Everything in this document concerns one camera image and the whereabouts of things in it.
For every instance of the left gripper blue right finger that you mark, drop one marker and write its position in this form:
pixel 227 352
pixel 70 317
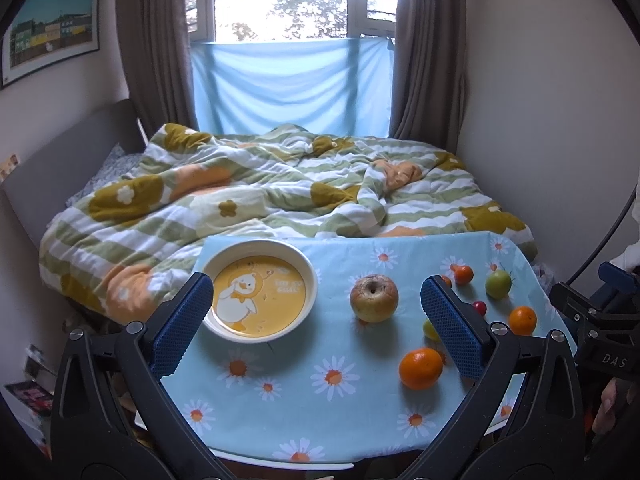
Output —
pixel 457 324

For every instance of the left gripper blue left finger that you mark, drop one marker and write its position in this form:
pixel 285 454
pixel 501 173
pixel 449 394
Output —
pixel 175 322

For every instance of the green apple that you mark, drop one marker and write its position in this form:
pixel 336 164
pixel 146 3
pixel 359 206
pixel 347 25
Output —
pixel 498 284
pixel 429 331

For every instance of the large orange mandarin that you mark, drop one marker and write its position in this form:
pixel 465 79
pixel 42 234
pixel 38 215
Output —
pixel 420 369

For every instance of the large wrinkled apple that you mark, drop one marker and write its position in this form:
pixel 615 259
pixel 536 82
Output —
pixel 374 298

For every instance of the right hand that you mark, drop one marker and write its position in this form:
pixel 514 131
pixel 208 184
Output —
pixel 604 421

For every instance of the red cherry tomato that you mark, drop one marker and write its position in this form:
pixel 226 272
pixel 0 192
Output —
pixel 480 307

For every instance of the white bowl with duck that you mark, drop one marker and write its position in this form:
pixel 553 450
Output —
pixel 263 289

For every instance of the blue daisy tablecloth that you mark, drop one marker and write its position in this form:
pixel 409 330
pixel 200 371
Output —
pixel 329 392

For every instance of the green striped floral duvet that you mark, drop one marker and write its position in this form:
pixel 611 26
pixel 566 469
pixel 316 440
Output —
pixel 132 242

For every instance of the grey bed headboard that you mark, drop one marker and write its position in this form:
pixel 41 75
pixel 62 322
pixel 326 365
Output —
pixel 38 188

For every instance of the right brown curtain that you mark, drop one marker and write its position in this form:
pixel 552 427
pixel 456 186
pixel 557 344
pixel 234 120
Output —
pixel 428 97

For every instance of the brown curtain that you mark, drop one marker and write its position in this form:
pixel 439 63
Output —
pixel 428 97
pixel 156 59

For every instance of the blue window cloth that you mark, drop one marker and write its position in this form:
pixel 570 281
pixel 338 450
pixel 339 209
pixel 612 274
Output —
pixel 327 86

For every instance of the left brown curtain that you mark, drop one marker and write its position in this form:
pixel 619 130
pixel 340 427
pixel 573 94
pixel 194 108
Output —
pixel 156 59

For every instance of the framed town picture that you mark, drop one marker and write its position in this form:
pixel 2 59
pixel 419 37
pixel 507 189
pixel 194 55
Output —
pixel 48 32

